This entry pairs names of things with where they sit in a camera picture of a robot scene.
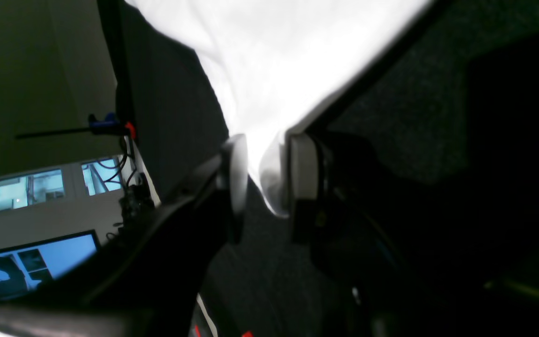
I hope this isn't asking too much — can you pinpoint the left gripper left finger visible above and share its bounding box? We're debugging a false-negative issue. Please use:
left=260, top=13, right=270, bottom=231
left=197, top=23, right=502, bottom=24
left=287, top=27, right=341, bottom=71
left=0, top=134, right=248, bottom=337

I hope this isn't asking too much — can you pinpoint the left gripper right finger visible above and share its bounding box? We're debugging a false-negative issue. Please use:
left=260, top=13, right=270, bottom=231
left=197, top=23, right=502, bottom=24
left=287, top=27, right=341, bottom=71
left=288, top=132, right=539, bottom=337

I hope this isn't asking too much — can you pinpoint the white printed t-shirt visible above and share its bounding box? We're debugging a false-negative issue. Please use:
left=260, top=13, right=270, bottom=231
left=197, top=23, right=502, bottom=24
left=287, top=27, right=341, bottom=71
left=128, top=0, right=433, bottom=218

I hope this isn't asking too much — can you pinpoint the computer monitor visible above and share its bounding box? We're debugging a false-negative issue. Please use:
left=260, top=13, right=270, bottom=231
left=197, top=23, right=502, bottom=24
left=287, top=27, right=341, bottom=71
left=0, top=230, right=101, bottom=300

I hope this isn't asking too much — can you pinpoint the red blue clamp bottom right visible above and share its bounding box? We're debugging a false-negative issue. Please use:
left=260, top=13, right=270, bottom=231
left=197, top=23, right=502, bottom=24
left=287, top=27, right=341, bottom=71
left=15, top=112, right=137, bottom=140

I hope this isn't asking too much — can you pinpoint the black table cloth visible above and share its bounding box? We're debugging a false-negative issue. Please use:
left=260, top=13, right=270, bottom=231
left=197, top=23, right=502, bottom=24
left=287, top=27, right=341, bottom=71
left=96, top=0, right=539, bottom=337

